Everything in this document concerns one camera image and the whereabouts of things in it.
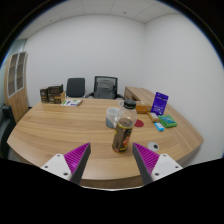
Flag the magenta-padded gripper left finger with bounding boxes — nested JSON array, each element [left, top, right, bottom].
[[40, 142, 92, 185]]

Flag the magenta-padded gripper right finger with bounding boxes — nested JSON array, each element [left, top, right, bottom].
[[132, 142, 184, 185]]

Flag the clear black-capped drink bottle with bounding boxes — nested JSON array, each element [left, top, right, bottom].
[[111, 99, 138, 154]]

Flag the small white round disc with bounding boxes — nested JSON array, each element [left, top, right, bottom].
[[147, 141, 160, 151]]

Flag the small blue box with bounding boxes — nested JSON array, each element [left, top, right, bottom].
[[153, 121, 165, 132]]

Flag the flat round red coaster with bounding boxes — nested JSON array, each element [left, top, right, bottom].
[[133, 118, 145, 128]]

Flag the tan white-labelled box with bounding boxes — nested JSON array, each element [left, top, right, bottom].
[[146, 111, 161, 123]]

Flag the green flat box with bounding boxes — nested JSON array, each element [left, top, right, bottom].
[[157, 114, 178, 129]]

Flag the white mug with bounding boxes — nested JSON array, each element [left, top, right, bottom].
[[105, 106, 122, 129]]

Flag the purple standing card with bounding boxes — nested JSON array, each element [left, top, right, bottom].
[[150, 91, 170, 117]]

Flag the white printed leaflet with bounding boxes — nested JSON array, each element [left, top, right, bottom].
[[60, 98, 84, 107]]

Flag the wooden side desk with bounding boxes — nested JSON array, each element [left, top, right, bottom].
[[123, 86, 158, 108]]

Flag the large dark brown box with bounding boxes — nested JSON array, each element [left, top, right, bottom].
[[47, 83, 67, 104]]

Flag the small dark brown box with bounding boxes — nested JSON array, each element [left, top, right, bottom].
[[39, 86, 50, 104]]

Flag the black office chair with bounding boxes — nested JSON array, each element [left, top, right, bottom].
[[65, 77, 87, 99]]

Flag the grey mesh office chair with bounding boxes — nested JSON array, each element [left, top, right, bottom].
[[87, 75, 124, 100]]

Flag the black sofa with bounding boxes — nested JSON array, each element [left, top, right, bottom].
[[0, 104, 17, 159]]

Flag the wooden glass-door cabinet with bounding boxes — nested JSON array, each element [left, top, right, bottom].
[[3, 50, 30, 124]]

